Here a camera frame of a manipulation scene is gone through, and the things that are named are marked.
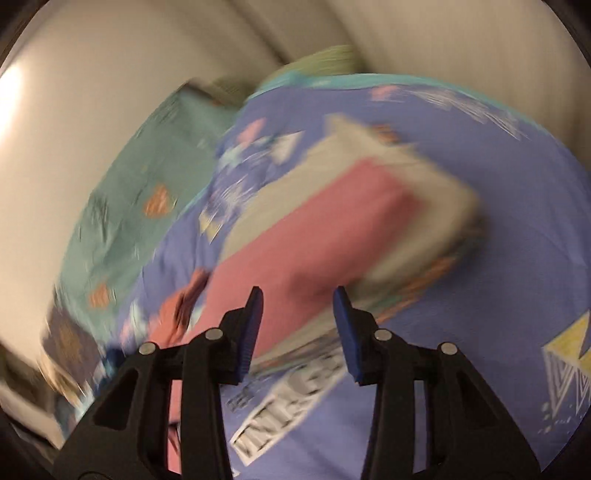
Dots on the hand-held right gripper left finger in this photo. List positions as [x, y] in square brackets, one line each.
[251, 332]

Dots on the navy star fleece garment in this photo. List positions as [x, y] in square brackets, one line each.
[117, 362]

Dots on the coral folded garment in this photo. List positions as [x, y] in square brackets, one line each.
[180, 300]

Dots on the green cloth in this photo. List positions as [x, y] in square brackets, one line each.
[323, 60]

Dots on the teal printed pillow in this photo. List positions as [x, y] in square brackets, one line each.
[129, 207]

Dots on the pink garment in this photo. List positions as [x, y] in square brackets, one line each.
[314, 240]

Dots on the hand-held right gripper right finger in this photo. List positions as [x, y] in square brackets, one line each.
[346, 337]

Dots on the purple printed blanket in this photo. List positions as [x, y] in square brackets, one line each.
[508, 230]

